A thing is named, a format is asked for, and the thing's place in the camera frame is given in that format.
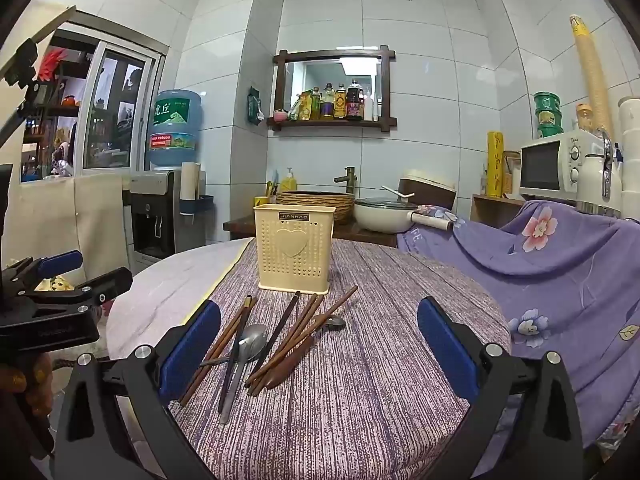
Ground white microwave oven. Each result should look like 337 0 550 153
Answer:
519 129 608 203

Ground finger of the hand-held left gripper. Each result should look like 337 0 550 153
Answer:
0 250 84 296
22 267 133 312

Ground sliding glass window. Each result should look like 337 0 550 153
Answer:
20 15 168 181

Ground beige cloth cover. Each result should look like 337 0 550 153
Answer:
0 172 131 271

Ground white steel kettle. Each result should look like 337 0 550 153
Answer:
575 130 626 216

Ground yellow wrap roll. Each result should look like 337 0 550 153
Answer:
486 131 504 198

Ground white brown rice cooker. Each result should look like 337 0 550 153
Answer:
398 170 457 211

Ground large steel spoon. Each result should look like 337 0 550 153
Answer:
218 324 269 425

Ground black chopstick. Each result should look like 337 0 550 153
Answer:
218 305 248 413
257 291 301 363

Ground dark wooden wall shelf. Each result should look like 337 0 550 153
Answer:
266 45 398 134

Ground purple floral cloth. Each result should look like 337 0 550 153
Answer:
397 200 640 463

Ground wooden-handled steel spoon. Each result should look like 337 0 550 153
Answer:
265 316 347 391

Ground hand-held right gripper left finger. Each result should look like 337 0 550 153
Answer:
52 299 222 480

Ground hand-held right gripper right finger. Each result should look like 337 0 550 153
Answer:
416 296 586 480

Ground blue water jug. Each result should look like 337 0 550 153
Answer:
146 89 203 171

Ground red flower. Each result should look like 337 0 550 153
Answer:
37 47 68 83

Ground grey water dispenser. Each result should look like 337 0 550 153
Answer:
129 170 183 263

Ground tall stack of paper cups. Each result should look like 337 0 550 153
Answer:
569 14 615 136

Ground light wooden cabinet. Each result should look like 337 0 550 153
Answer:
470 194 526 228

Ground white pot with glass lid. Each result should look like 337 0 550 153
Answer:
352 197 453 234

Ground beige plastic utensil holder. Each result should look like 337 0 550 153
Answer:
252 203 337 295

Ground person's left hand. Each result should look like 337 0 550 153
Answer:
0 355 55 418

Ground purple striped tablecloth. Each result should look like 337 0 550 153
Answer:
167 237 513 480

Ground glass jar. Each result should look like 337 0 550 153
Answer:
502 150 522 196

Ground row of condiment bottles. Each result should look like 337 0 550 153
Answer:
287 78 381 122

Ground green wall pouch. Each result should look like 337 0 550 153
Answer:
246 86 265 126

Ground brass faucet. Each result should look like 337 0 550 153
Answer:
334 166 357 193

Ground stacked green containers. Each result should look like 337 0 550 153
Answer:
532 91 565 139

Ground black clamp stand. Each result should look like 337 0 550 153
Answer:
0 39 51 148

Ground dark wooden counter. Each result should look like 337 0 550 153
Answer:
222 215 401 248

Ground woven basket basin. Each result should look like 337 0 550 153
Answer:
276 191 356 226

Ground yellow cup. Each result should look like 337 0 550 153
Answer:
254 182 278 208

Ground paper cup holder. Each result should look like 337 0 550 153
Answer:
180 161 215 221

